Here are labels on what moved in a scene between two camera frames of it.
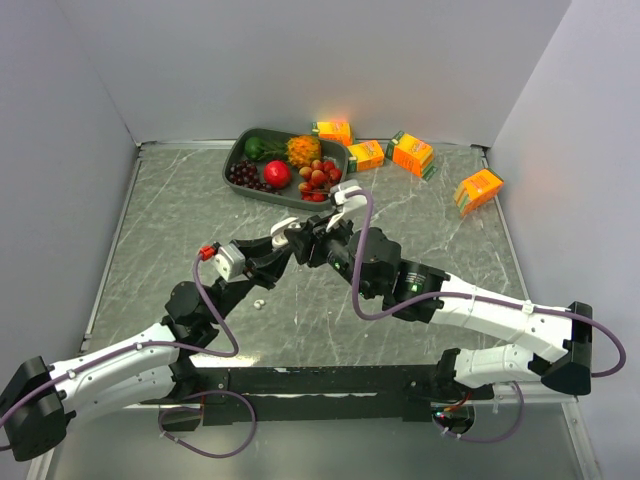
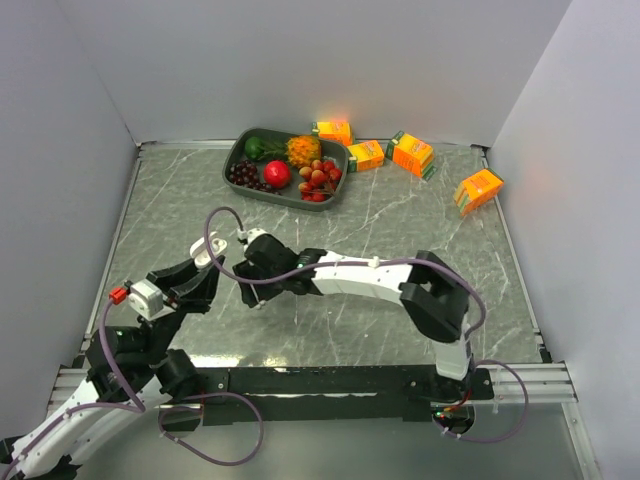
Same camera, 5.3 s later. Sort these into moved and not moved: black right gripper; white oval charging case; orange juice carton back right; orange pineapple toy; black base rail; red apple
Moved: white oval charging case; black right gripper
Not moved: orange juice carton back right; orange pineapple toy; red apple; black base rail
